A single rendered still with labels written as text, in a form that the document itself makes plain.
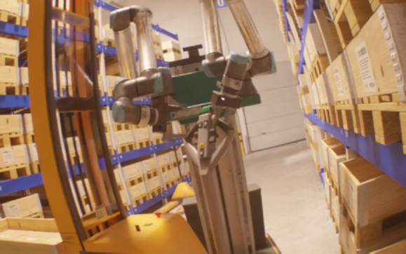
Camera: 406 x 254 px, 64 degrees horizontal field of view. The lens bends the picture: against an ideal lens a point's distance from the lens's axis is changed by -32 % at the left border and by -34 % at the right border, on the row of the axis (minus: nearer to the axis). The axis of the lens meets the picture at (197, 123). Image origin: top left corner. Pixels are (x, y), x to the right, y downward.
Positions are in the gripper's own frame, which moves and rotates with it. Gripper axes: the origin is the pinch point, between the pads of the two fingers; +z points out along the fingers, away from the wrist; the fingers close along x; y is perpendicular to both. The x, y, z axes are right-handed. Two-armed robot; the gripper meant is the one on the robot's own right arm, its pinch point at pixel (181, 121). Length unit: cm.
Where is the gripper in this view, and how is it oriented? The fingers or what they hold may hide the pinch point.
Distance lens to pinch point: 212.7
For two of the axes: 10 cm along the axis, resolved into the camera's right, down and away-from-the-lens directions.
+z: 8.7, 1.1, 4.9
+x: 0.4, -9.9, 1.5
